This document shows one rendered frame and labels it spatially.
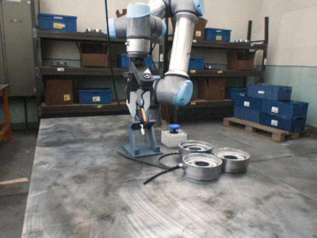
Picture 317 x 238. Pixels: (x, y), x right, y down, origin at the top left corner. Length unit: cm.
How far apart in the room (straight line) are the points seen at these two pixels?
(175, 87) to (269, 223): 74
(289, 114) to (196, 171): 374
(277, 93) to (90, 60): 289
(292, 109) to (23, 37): 406
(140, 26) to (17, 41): 363
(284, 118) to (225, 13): 247
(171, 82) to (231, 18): 474
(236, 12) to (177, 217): 552
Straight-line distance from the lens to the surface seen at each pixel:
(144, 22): 88
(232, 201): 62
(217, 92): 501
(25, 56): 440
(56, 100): 414
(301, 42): 547
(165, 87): 116
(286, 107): 438
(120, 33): 103
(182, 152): 81
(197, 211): 57
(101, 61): 415
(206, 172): 68
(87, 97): 420
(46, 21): 416
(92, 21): 473
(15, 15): 445
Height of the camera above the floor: 109
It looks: 12 degrees down
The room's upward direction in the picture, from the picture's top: 2 degrees clockwise
